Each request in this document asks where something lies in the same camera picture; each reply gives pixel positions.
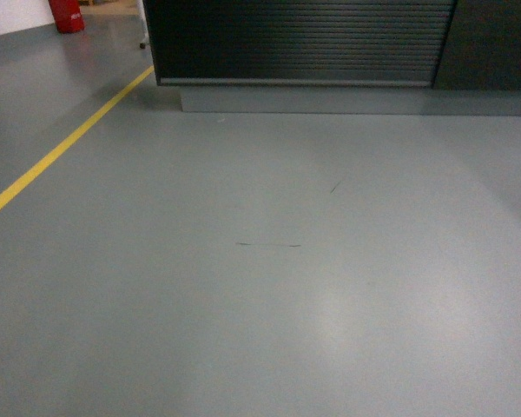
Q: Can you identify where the white wheeled stand leg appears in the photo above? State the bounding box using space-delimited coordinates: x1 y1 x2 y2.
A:
135 0 149 49

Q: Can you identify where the red box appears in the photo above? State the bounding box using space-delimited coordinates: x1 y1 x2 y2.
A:
49 0 85 34

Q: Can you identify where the black checkout counter cabinet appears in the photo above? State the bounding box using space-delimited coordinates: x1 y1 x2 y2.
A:
144 1 521 116

